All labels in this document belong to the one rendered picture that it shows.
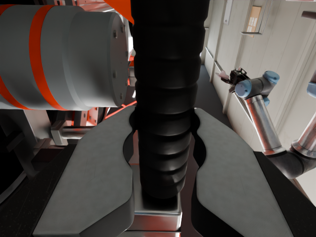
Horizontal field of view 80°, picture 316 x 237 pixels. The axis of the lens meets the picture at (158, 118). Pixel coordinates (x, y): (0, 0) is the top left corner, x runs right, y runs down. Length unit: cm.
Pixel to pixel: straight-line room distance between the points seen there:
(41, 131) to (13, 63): 16
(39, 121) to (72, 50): 18
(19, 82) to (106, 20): 12
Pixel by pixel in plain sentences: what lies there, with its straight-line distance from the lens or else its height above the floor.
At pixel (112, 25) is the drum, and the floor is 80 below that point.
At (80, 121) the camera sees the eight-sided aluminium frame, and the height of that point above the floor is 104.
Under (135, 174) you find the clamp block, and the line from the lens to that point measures 17.
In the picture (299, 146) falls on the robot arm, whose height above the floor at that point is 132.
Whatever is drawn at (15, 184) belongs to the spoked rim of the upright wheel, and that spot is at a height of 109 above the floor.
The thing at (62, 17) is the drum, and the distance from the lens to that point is 26.
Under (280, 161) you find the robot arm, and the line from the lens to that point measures 98.
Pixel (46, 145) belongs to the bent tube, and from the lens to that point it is 37.
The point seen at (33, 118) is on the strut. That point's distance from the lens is 37.
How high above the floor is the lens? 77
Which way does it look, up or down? 33 degrees up
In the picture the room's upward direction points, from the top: 179 degrees counter-clockwise
